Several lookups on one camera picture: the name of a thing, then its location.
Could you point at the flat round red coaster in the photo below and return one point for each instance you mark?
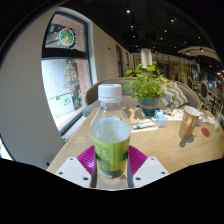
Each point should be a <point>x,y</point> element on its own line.
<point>205,132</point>

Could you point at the printed paper leaflet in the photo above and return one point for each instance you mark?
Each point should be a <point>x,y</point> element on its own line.
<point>175,115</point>

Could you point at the group of dining chairs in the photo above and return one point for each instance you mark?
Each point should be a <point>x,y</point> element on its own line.
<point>204,90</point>

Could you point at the green potted plant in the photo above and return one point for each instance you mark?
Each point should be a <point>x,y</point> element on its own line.
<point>148,86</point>

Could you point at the clear bottle with green label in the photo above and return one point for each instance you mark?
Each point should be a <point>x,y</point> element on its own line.
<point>111,140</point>

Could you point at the long white flat box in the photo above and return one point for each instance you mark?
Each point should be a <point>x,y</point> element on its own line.
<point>144,125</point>

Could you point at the grey chevron pillow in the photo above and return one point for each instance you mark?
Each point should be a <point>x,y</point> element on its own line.
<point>175,95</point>

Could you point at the ceiling spot lights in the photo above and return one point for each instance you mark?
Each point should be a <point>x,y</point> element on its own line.
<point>128,11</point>

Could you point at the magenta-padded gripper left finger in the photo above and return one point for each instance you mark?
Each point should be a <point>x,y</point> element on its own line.
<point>78,168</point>

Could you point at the wreath window sticker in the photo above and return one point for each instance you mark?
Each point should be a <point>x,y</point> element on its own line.
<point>66,36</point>

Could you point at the tan ceramic mug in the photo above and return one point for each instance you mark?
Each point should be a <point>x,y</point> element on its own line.
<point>188,121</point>

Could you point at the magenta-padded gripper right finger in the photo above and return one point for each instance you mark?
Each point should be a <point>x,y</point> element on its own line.
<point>145,168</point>

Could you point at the small blue box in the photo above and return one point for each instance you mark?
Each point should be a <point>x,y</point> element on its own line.
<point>161,119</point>

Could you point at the clear drinking glass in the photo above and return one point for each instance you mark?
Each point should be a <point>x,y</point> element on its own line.
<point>217,121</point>

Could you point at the christmas tree window sticker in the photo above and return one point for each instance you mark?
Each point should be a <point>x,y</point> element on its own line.
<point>71,76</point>

